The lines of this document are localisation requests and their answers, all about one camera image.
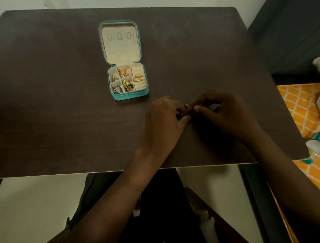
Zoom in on dark grey upholstered chair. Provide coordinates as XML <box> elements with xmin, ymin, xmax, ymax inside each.
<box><xmin>247</xmin><ymin>0</ymin><xmax>320</xmax><ymax>85</ymax></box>

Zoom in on teal jewelry box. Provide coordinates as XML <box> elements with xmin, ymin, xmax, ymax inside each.
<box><xmin>98</xmin><ymin>20</ymin><xmax>149</xmax><ymax>101</ymax></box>

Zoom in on black trousers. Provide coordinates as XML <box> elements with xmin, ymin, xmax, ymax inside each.
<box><xmin>47</xmin><ymin>171</ymin><xmax>250</xmax><ymax>243</ymax></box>

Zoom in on person's left hand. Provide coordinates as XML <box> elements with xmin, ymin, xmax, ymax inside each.
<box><xmin>136</xmin><ymin>96</ymin><xmax>192</xmax><ymax>161</ymax></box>

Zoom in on orange patterned bed cloth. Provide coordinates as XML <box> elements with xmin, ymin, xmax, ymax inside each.
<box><xmin>269</xmin><ymin>82</ymin><xmax>320</xmax><ymax>243</ymax></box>

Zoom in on person's right forearm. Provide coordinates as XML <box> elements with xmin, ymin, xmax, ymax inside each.
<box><xmin>247</xmin><ymin>130</ymin><xmax>320</xmax><ymax>226</ymax></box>

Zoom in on clear plastic water bottle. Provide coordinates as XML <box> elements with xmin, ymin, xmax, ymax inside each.
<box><xmin>305</xmin><ymin>133</ymin><xmax>320</xmax><ymax>165</ymax></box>

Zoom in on person's right hand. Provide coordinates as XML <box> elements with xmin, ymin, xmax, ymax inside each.
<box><xmin>189</xmin><ymin>90</ymin><xmax>263</xmax><ymax>146</ymax></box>

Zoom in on person's left forearm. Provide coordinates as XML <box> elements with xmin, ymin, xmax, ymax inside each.
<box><xmin>47</xmin><ymin>148</ymin><xmax>170</xmax><ymax>243</ymax></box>

